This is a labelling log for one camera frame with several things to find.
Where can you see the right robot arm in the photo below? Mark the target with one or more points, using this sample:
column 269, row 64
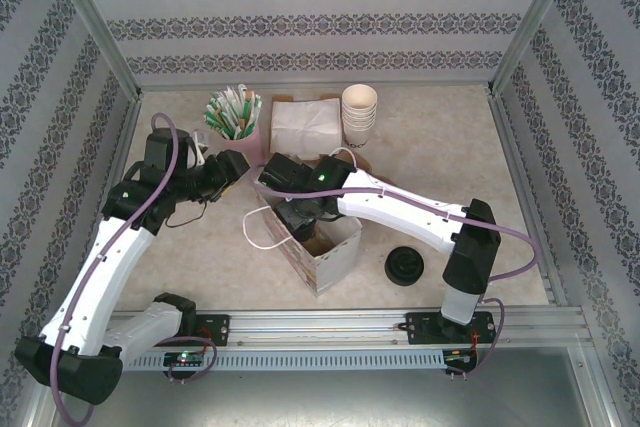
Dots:
column 400, row 212

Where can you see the grey sheet metal panel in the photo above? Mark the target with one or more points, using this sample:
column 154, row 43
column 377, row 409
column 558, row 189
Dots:
column 320, row 402

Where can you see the pink sachet holder cup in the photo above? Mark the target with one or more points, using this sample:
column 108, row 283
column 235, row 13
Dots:
column 245, row 144

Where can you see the brown white sachet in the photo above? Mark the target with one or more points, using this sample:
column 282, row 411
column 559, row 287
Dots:
column 244, row 97

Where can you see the cartoon print paper bag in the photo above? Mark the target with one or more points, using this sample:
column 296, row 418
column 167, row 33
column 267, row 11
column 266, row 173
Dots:
column 330, row 267

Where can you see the white napkin stack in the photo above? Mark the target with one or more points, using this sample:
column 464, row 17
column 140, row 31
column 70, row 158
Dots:
column 307, row 155

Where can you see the small controller board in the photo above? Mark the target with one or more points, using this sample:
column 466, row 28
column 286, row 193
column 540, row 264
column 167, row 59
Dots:
column 185, row 358
column 457, row 356

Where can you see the white napkins in cardboard tray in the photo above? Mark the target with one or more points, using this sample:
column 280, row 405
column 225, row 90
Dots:
column 282, row 97

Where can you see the black plastic cup lid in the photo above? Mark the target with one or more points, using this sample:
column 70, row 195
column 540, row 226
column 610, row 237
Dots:
column 406, row 281
column 406, row 259

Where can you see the green white sachet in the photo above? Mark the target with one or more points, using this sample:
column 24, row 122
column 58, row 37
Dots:
column 222, row 102
column 215, row 119
column 255, row 107

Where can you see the aluminium rear rail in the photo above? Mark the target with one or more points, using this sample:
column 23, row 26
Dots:
column 315, row 86

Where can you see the aluminium frame post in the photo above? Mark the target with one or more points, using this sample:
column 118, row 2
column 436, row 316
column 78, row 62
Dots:
column 95, row 22
column 535, row 22

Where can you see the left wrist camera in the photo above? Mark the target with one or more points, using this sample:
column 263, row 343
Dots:
column 201, row 144

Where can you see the aluminium mounting rail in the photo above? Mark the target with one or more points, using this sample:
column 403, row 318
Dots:
column 320, row 327

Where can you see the white paper napkin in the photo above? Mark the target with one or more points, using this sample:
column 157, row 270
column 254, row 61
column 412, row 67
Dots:
column 305, row 122

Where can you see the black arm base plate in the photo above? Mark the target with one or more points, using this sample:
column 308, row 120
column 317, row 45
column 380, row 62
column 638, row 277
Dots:
column 420, row 327
column 215, row 329

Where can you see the white paper cup with print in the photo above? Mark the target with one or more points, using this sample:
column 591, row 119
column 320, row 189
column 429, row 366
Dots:
column 358, row 139

